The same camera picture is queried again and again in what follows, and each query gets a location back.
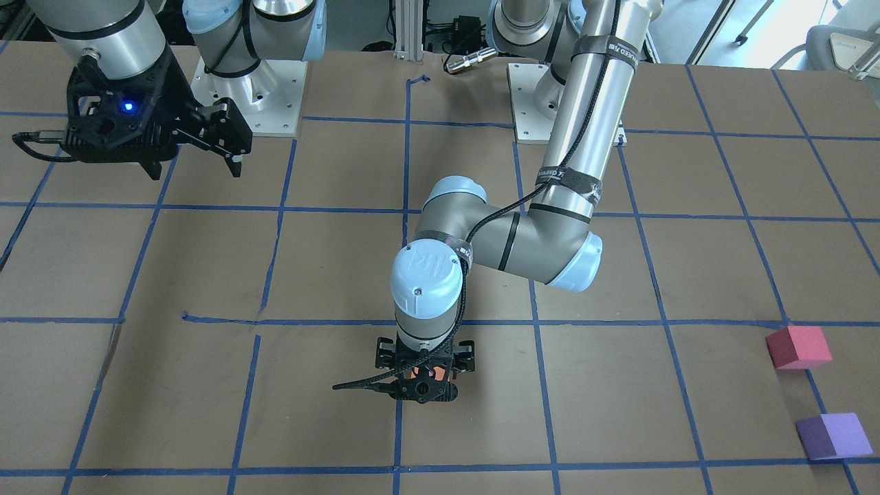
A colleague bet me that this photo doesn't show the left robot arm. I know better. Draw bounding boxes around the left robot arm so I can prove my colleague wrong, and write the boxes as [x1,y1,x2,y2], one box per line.
[343,1,663,404]

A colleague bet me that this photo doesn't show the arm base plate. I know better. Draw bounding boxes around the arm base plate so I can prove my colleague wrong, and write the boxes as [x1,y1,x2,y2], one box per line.
[508,63,564,144]
[191,59,309,137]

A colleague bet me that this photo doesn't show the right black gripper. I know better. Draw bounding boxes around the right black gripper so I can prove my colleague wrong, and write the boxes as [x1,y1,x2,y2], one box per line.
[65,52,254,181]

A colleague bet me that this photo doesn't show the aluminium frame post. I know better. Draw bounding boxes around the aluminium frame post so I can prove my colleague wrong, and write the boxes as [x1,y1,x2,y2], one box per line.
[393,0,424,63]

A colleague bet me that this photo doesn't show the red foam cube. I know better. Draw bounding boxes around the red foam cube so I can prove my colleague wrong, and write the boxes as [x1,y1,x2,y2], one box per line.
[766,325,833,370]

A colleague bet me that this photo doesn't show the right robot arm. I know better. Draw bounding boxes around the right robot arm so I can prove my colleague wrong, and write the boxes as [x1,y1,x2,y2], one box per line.
[12,1,326,181]

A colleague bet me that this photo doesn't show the silver metal cylinder connector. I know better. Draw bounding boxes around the silver metal cylinder connector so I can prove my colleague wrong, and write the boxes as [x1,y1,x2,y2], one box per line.
[443,47,499,75]

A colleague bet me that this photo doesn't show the orange foam cube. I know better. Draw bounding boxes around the orange foam cube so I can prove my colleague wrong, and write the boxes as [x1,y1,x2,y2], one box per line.
[404,366,448,382]

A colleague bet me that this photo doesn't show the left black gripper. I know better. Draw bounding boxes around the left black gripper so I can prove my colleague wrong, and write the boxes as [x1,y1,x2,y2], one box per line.
[375,336,475,404]

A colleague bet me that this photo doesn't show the purple foam cube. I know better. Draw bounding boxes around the purple foam cube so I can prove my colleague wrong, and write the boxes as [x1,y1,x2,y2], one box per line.
[795,412,873,461]

